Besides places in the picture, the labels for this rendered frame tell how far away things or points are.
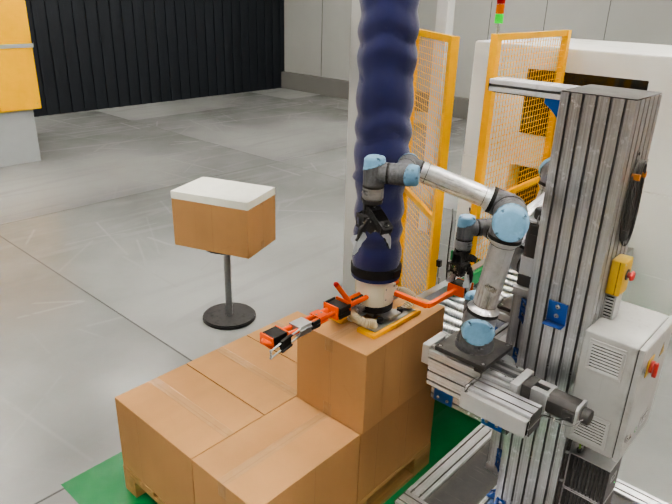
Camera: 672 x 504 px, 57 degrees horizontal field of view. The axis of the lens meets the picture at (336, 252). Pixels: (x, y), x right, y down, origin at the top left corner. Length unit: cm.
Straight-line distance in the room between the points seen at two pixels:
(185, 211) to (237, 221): 41
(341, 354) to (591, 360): 98
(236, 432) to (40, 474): 123
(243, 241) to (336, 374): 172
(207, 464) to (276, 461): 28
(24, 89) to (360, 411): 761
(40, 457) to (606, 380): 281
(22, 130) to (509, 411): 824
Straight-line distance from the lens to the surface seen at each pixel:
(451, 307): 393
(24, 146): 965
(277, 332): 241
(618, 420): 249
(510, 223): 211
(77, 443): 381
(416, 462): 340
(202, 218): 434
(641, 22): 1181
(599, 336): 237
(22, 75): 949
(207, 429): 285
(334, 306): 259
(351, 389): 271
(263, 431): 282
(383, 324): 275
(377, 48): 242
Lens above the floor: 231
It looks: 23 degrees down
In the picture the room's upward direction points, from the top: 2 degrees clockwise
